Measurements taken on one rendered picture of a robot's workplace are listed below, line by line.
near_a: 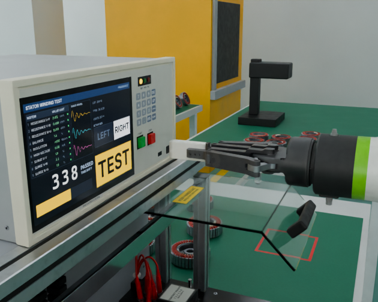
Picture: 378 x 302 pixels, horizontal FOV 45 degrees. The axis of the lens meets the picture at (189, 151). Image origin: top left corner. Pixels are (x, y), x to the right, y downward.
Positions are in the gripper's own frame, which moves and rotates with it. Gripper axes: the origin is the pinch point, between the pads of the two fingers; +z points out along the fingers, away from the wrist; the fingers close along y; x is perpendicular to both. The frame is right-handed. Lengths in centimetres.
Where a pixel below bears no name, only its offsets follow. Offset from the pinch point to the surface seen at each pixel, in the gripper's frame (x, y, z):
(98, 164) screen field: 0.2, -13.0, 9.5
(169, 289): -30.6, 4.5, 6.5
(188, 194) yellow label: -11.2, 8.0, 3.8
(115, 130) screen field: 4.3, -7.8, 9.4
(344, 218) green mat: -43, 84, -22
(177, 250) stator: -39, 35, 19
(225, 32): 15, 367, 115
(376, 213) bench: -62, 140, -32
